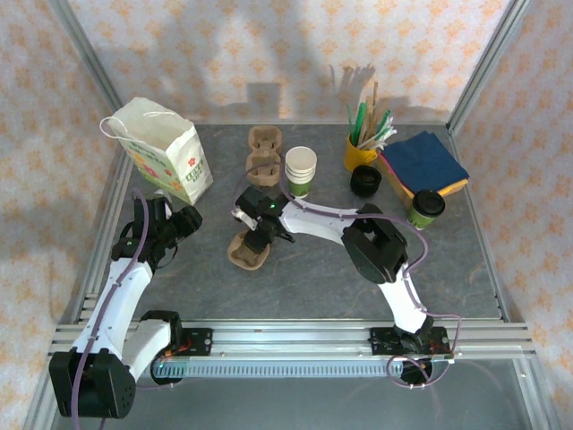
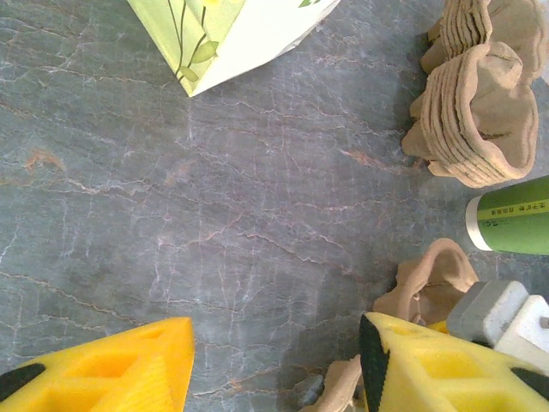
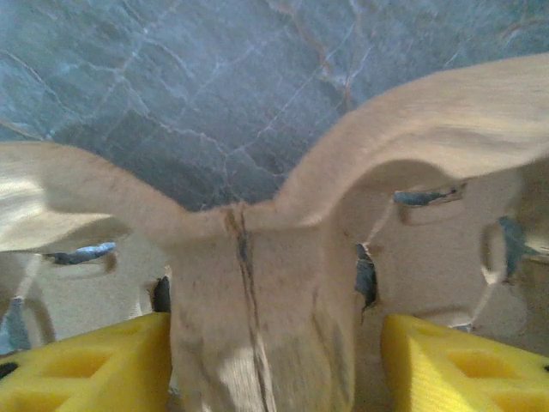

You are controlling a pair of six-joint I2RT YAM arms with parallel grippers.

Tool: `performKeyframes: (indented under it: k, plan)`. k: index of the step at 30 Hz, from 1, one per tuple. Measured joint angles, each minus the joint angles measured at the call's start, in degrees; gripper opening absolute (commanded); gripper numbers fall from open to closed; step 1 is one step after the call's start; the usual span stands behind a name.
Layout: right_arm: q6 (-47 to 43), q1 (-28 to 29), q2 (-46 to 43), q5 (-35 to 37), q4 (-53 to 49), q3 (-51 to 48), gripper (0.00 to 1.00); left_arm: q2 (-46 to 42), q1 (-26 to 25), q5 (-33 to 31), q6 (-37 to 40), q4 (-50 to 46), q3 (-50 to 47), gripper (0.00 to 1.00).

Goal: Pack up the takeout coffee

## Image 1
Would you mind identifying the brown pulp cup carrier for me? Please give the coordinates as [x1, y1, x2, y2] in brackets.
[227, 231, 271, 271]

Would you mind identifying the white floral paper bag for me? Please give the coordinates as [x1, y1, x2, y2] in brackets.
[98, 96, 215, 206]

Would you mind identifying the green paper coffee cup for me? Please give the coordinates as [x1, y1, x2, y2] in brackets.
[406, 203, 438, 230]

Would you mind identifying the black plastic cup lid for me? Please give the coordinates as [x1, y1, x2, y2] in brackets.
[411, 188, 447, 217]

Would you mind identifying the stack of paper cups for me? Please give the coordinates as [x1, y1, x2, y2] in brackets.
[284, 146, 319, 199]

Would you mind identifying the stack of pulp cup carriers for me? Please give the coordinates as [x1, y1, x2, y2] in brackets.
[244, 125, 284, 187]

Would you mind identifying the yellow mug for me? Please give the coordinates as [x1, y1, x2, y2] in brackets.
[343, 133, 380, 172]

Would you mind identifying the stack of black lids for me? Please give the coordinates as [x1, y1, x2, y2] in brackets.
[349, 164, 383, 197]

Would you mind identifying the thin green wrapped straw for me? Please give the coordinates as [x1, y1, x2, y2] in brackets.
[346, 104, 359, 147]

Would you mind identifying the wide green wrapped straw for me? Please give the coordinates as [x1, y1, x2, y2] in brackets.
[353, 101, 369, 145]

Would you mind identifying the wooden stirrer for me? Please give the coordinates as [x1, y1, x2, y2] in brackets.
[362, 80, 381, 138]
[366, 100, 390, 142]

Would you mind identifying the stack of coloured napkins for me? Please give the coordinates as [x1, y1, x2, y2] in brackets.
[379, 131, 470, 208]

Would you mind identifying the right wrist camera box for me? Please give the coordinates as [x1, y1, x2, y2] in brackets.
[230, 206, 255, 230]

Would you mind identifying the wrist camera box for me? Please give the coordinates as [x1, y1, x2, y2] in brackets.
[151, 189, 175, 219]
[230, 206, 255, 230]

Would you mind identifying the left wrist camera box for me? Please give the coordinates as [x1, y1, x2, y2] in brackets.
[151, 189, 175, 219]

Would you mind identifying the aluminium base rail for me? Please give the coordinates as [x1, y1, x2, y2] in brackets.
[47, 318, 536, 361]

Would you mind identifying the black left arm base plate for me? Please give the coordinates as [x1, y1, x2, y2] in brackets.
[169, 328, 214, 358]

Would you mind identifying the grey slotted cable duct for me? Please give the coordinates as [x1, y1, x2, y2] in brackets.
[150, 361, 433, 380]

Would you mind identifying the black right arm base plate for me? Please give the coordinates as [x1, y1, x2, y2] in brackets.
[369, 326, 452, 358]

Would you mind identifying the aluminium frame post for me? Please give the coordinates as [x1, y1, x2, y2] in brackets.
[47, 0, 136, 135]
[446, 0, 536, 135]

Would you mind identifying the aluminium frame leg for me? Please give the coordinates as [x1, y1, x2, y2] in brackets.
[24, 357, 68, 430]
[514, 357, 554, 430]

